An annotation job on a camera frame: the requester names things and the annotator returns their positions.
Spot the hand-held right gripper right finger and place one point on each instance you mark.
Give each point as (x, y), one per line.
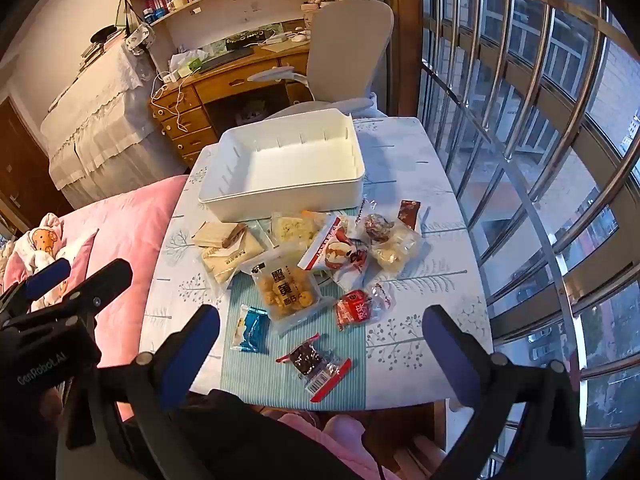
(450, 355)

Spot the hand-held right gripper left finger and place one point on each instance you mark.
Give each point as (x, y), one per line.
(186, 355)

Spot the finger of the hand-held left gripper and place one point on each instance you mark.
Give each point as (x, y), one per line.
(102, 284)
(47, 277)

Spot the small blue snack packet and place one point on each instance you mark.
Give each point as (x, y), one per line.
(252, 330)

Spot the white bread packet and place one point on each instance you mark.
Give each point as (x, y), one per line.
(231, 260)

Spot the clear pale pastry packet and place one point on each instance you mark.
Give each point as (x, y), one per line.
(395, 252)

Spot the orange biscuit ball packet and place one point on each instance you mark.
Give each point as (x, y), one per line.
(285, 292)

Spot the red-edged brownie packet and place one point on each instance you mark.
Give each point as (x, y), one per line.
(306, 357)

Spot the triangle sandwich packet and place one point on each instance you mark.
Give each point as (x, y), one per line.
(215, 235)

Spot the brown red snack packet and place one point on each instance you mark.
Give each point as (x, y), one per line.
(409, 212)

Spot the red white cartoon snack packet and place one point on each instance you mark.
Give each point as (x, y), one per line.
(335, 255)

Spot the yellow flaky pastry packet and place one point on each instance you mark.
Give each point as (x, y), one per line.
(292, 227)

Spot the white plastic bin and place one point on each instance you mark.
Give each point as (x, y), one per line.
(300, 160)

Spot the pink blanket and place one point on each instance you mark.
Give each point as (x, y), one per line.
(130, 230)

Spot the dark cloth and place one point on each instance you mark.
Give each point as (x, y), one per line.
(260, 435)

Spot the brown door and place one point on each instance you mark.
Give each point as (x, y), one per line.
(20, 160)

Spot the metal window grille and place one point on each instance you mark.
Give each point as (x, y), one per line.
(567, 320)

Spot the pink cloth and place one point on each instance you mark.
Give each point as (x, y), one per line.
(342, 432)

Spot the white lace cover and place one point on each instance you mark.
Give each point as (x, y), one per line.
(100, 125)

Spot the dark crumpled bag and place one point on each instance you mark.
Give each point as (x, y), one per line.
(250, 110)

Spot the wooden desk with drawers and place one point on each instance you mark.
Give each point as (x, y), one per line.
(225, 85)

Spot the green white box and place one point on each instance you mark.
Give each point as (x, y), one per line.
(192, 66)

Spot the floral bag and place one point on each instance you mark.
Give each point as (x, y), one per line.
(137, 37)

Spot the black keyboard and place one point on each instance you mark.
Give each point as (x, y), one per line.
(225, 58)

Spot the wooden bookshelf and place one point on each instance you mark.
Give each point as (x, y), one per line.
(240, 7)

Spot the grey office chair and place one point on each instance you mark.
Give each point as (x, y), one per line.
(345, 50)

